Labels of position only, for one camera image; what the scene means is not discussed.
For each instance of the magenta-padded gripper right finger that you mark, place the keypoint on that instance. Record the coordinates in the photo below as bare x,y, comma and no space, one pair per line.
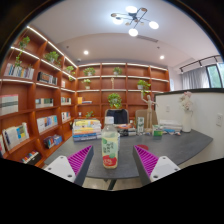
163,166

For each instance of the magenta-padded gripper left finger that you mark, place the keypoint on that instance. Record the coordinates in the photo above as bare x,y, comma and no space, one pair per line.
61,166

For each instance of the yellow drink bottle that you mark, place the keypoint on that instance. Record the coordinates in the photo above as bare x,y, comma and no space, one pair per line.
110,146

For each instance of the green and white box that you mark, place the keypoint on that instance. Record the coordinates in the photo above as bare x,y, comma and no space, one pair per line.
157,132

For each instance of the stack of white books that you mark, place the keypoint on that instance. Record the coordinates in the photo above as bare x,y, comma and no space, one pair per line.
170,125

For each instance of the stack of colourful books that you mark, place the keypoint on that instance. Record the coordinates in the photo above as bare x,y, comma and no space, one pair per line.
86,130

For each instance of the white carton with green print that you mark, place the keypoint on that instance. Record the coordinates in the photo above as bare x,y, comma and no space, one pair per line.
140,126

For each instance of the white vase with pale flowers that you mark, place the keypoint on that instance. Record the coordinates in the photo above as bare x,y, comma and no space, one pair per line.
186,121

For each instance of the stack of dark books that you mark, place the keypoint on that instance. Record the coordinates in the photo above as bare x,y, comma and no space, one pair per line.
125,130

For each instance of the tan chair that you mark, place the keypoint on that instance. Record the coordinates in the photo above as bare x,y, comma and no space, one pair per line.
141,114

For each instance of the wooden artist mannequin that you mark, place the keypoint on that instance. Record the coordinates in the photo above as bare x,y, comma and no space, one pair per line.
149,110

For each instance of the dark blue chair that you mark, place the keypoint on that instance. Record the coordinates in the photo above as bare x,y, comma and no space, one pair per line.
116,116

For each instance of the wooden shelf unit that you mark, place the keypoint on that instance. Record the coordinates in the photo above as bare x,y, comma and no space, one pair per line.
96,96

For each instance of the grey curtain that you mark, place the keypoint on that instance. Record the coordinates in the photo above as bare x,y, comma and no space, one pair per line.
195,78

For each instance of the window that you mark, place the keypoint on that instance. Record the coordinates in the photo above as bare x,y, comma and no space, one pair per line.
213,76

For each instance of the black ceiling track light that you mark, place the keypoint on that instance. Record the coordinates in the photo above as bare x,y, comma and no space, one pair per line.
200,62

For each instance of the black branched ceiling lamp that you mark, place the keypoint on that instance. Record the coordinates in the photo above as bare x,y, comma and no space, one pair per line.
133,16

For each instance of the white wall switch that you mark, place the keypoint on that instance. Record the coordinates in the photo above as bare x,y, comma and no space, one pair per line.
167,108

